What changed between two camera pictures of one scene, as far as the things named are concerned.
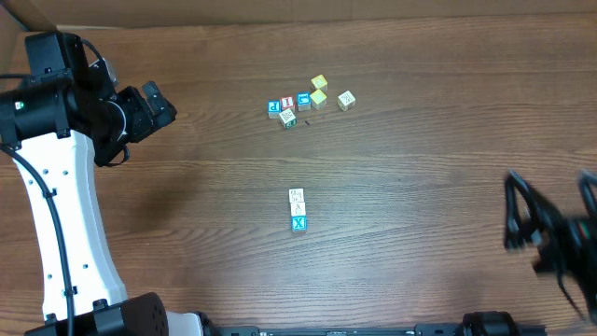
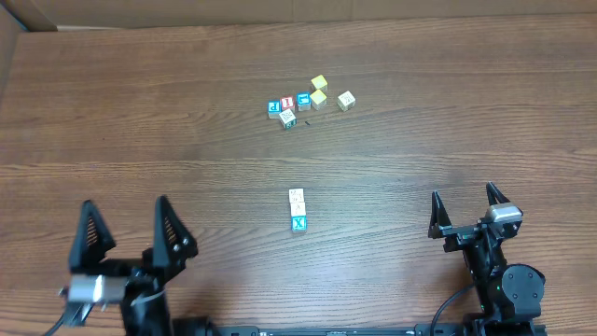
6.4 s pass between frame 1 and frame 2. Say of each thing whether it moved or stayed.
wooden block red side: stayed
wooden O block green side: stayed
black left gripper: moved
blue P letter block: stayed
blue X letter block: stayed
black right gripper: moved
